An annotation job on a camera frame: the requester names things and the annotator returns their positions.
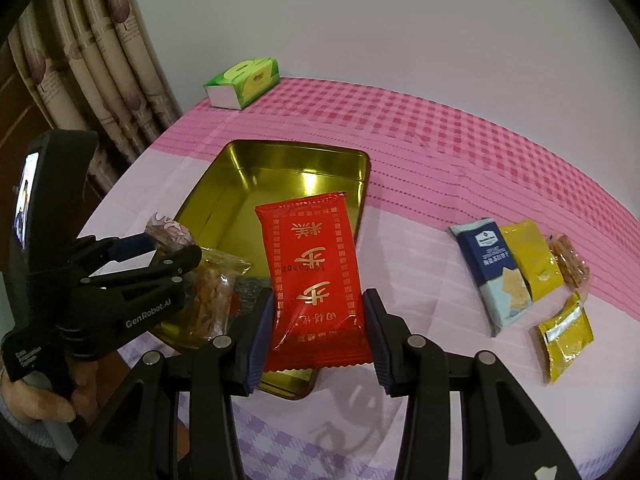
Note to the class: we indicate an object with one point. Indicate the yellow packet with silver strip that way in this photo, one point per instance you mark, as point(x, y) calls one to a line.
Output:
point(567, 345)

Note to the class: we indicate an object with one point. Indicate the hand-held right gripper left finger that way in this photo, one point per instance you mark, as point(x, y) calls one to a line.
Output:
point(257, 340)

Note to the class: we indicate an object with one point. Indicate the dark green snack packet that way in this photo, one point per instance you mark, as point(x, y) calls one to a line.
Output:
point(247, 290)

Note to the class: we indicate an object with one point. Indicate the red snack packet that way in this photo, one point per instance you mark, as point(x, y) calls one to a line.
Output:
point(310, 270)

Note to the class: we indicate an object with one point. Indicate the gold tin box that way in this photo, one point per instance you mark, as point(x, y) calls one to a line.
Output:
point(280, 175)

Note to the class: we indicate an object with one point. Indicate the person's left hand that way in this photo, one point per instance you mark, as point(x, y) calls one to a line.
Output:
point(45, 402)

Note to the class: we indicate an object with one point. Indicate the plain yellow snack packet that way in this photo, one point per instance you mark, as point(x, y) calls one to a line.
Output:
point(532, 260)

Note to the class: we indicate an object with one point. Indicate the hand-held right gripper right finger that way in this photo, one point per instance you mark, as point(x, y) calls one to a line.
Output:
point(377, 345)

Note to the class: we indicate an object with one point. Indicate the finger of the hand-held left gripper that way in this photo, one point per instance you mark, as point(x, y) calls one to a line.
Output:
point(131, 246)
point(175, 265)

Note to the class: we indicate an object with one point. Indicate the clear packet of fried twists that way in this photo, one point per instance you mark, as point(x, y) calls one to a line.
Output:
point(212, 295)
point(570, 260)

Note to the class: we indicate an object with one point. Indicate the green tissue box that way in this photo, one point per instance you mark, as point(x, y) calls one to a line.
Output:
point(242, 82)

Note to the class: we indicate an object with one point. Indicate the blue cracker packet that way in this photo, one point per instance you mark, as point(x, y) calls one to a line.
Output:
point(492, 270)

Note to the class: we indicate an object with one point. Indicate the pink patterned candy packet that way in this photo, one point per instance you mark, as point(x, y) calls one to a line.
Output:
point(167, 227)

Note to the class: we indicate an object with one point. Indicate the beige patterned curtain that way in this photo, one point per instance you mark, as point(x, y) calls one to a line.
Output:
point(100, 60)

